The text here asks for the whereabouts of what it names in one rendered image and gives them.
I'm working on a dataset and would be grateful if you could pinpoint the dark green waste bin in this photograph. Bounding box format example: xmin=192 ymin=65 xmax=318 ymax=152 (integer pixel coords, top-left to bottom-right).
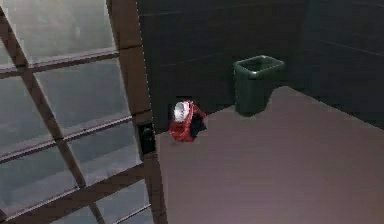
xmin=232 ymin=54 xmax=287 ymax=117

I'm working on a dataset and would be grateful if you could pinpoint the brown glass-paned door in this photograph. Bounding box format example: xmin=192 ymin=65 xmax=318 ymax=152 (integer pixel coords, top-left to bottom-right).
xmin=0 ymin=0 xmax=169 ymax=224

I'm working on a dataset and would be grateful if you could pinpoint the black door handle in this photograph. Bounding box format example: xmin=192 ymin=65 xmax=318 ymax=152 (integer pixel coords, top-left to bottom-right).
xmin=137 ymin=122 xmax=158 ymax=157

